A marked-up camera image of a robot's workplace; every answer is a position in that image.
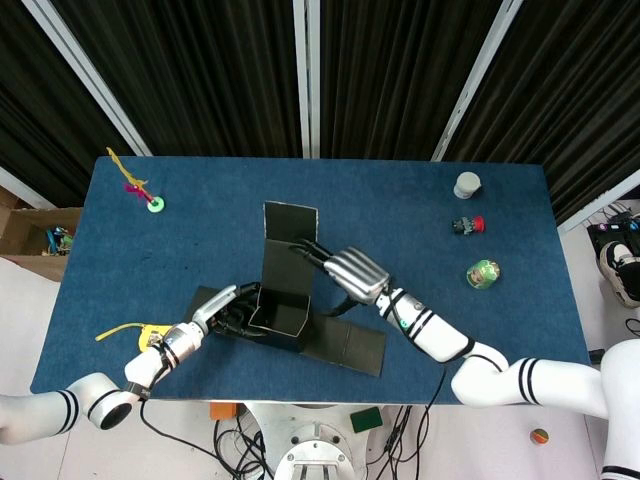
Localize green rectangular block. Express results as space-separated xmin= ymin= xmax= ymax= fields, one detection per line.
xmin=349 ymin=406 xmax=384 ymax=434

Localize yellow tape measure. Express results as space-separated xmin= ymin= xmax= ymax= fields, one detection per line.
xmin=94 ymin=322 xmax=174 ymax=354

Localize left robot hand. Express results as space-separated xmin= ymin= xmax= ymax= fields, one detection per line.
xmin=191 ymin=282 xmax=266 ymax=341

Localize black and white shoe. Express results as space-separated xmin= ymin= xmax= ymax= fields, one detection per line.
xmin=598 ymin=240 xmax=640 ymax=308

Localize feather shuttlecock toy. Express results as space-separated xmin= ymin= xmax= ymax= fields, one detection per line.
xmin=106 ymin=146 xmax=167 ymax=214

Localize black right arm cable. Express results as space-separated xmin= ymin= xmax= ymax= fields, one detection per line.
xmin=384 ymin=289 xmax=449 ymax=480

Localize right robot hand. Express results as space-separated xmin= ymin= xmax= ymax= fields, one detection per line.
xmin=289 ymin=238 xmax=392 ymax=317

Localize blue table mat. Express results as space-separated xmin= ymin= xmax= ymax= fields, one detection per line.
xmin=30 ymin=155 xmax=600 ymax=407

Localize colourful toy pile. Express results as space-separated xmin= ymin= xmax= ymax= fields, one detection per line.
xmin=47 ymin=227 xmax=74 ymax=256

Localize white frame post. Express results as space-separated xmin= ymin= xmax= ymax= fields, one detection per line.
xmin=292 ymin=0 xmax=321 ymax=160
xmin=22 ymin=0 xmax=153 ymax=158
xmin=556 ymin=168 xmax=640 ymax=235
xmin=431 ymin=0 xmax=525 ymax=162
xmin=0 ymin=166 xmax=57 ymax=210

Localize black curtain panel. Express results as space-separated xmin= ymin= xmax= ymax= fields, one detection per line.
xmin=442 ymin=0 xmax=640 ymax=226
xmin=317 ymin=0 xmax=511 ymax=161
xmin=0 ymin=0 xmax=136 ymax=209
xmin=49 ymin=0 xmax=304 ymax=159

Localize black paper box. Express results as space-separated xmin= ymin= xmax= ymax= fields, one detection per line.
xmin=184 ymin=200 xmax=388 ymax=378

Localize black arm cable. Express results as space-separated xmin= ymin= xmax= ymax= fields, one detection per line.
xmin=384 ymin=289 xmax=449 ymax=480
xmin=137 ymin=344 xmax=241 ymax=480

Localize tangled black floor cables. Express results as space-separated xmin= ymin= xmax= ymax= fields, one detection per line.
xmin=377 ymin=404 xmax=431 ymax=480
xmin=212 ymin=414 xmax=274 ymax=480

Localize white plastic jar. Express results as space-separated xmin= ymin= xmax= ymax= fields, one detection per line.
xmin=452 ymin=171 xmax=483 ymax=200

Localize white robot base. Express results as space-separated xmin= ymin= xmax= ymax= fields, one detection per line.
xmin=244 ymin=402 xmax=386 ymax=480

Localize brown cardboard box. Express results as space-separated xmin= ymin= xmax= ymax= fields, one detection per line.
xmin=0 ymin=187 xmax=84 ymax=281

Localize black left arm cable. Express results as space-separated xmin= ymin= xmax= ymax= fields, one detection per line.
xmin=137 ymin=344 xmax=241 ymax=480

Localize red emergency stop button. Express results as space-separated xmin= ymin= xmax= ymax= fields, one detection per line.
xmin=451 ymin=214 xmax=486 ymax=236

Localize black electronic device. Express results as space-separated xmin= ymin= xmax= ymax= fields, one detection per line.
xmin=587 ymin=199 xmax=640 ymax=251

